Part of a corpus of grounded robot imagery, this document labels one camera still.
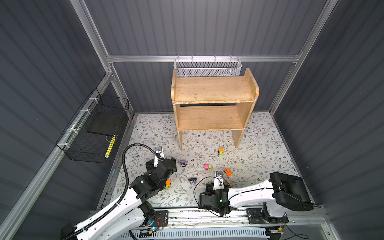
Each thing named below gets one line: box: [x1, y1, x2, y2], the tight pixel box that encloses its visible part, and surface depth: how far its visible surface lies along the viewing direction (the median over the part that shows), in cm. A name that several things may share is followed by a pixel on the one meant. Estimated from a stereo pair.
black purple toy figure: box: [187, 177, 198, 186], surface depth 84 cm
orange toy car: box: [224, 168, 233, 177], surface depth 90 cm
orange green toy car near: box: [165, 179, 172, 190], surface depth 84 cm
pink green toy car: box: [203, 164, 213, 171], surface depth 91 cm
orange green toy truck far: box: [218, 147, 224, 158], surface depth 98 cm
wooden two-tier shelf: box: [170, 68, 259, 150], surface depth 78 cm
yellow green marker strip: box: [105, 134, 117, 158], surface depth 70 cm
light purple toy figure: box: [180, 160, 187, 167], surface depth 91 cm
